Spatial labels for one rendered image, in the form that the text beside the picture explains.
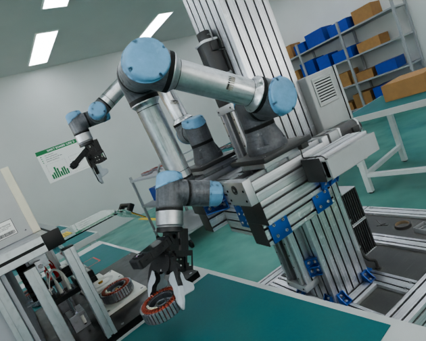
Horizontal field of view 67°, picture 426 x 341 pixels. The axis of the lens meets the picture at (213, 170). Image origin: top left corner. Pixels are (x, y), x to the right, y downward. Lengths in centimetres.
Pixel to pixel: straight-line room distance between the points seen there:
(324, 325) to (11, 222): 85
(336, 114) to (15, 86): 598
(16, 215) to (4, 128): 559
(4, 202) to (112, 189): 575
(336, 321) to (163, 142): 66
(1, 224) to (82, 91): 604
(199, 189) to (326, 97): 86
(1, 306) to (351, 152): 111
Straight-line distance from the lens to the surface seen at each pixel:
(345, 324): 75
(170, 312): 85
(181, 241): 91
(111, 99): 156
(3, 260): 95
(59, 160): 662
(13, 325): 99
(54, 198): 655
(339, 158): 118
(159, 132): 101
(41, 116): 674
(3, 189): 109
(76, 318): 120
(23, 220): 109
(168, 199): 88
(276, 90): 102
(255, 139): 116
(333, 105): 160
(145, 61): 88
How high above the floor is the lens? 121
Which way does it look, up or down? 8 degrees down
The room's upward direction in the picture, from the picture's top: 23 degrees counter-clockwise
